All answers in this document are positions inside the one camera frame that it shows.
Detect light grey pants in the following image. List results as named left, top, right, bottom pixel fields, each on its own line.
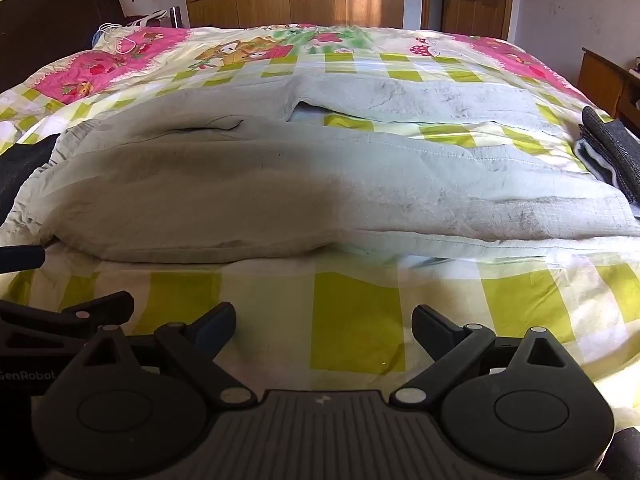
left=1, top=75, right=639, bottom=264

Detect folded black garment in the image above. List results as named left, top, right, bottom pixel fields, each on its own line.
left=0, top=134, right=58, bottom=223

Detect checkered floral bed quilt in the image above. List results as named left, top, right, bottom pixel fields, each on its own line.
left=1, top=24, right=639, bottom=427

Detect dark wooden headboard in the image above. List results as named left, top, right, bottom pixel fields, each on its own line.
left=0, top=0, right=125, bottom=91

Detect folded dark grey jeans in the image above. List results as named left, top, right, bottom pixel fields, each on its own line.
left=573, top=106, right=640, bottom=218

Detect silver cup on nightstand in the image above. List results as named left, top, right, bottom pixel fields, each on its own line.
left=168, top=6, right=183, bottom=28

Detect wooden side table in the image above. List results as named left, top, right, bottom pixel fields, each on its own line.
left=577, top=48, right=640, bottom=136

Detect white cable on pillow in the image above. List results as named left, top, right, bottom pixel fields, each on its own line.
left=96, top=8, right=170, bottom=57

